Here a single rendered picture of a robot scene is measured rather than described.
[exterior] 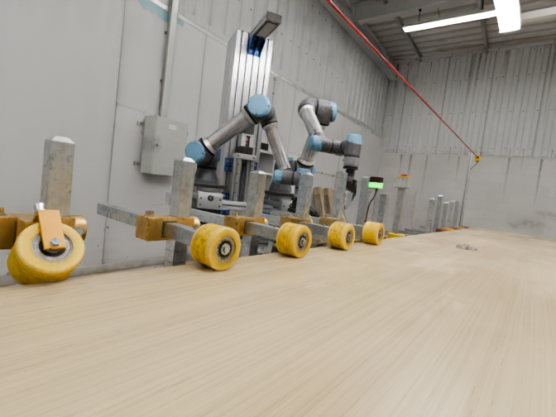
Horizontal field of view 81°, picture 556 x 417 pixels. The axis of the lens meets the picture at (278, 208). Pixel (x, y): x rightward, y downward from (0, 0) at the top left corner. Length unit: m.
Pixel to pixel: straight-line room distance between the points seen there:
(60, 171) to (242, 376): 0.47
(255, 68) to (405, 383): 2.13
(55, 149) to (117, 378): 0.43
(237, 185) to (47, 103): 1.95
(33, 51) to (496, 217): 8.83
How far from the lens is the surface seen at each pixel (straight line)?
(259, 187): 0.93
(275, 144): 1.84
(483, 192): 9.22
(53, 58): 3.53
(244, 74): 2.29
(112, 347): 0.36
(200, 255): 0.60
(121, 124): 3.69
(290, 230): 0.77
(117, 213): 0.92
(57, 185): 0.65
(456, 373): 0.40
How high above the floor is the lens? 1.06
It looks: 4 degrees down
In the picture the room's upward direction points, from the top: 7 degrees clockwise
